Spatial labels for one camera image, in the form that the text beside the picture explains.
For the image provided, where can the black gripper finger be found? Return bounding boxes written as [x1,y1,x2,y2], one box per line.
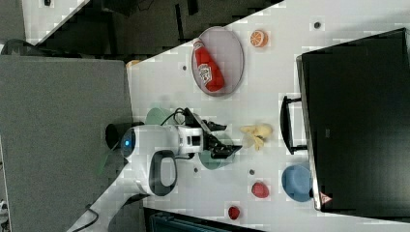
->
[207,121,226,131]
[211,145,242,159]

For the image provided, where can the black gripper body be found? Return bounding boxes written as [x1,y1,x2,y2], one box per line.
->
[184,108,212,151]

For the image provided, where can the yellow plush peeled banana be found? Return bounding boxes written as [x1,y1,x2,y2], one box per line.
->
[240,124,273,151]

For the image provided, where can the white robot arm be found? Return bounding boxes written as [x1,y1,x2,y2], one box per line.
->
[67,108,241,232]

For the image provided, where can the green plastic mug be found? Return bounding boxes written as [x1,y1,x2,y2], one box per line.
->
[198,132,235,170]

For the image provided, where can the red plush ketchup bottle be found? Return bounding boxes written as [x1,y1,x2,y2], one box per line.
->
[193,39,225,92]

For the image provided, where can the small red strawberry toy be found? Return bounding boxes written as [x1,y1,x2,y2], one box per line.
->
[228,206,241,220]

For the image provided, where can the grey round plate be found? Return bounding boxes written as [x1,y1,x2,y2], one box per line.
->
[191,26,245,97]

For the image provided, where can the blue plastic cup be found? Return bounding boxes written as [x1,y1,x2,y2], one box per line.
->
[281,165,312,202]

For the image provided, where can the orange slice toy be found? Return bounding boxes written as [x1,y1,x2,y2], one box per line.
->
[249,30,269,47]

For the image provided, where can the grey fabric panel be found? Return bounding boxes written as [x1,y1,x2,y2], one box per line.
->
[0,55,132,232]

